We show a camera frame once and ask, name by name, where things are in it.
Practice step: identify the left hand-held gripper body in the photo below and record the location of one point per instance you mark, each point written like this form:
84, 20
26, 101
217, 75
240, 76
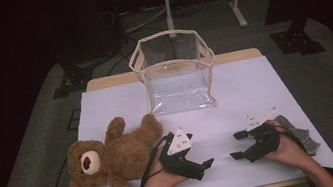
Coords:
179, 164

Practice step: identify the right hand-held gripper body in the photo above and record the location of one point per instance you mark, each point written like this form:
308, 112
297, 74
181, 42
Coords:
268, 139

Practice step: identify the black floor box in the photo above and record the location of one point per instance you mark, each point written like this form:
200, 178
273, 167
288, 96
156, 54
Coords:
74, 120

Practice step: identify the black stand base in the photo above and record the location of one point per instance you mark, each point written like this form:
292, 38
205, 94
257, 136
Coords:
298, 42
73, 81

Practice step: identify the person's right hand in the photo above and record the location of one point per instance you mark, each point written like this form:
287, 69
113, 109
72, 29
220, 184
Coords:
290, 151

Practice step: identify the clear plastic bag beige trim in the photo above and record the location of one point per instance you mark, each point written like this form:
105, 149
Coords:
182, 97

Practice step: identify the person's left hand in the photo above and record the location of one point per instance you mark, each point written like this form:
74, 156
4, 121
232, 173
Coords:
158, 184

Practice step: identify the brown teddy bear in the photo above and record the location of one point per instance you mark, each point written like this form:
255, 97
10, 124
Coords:
124, 157

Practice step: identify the grey fuzzy doll garment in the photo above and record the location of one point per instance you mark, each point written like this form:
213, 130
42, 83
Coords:
303, 137

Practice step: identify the black upright stand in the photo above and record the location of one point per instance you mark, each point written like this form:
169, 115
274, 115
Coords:
112, 14

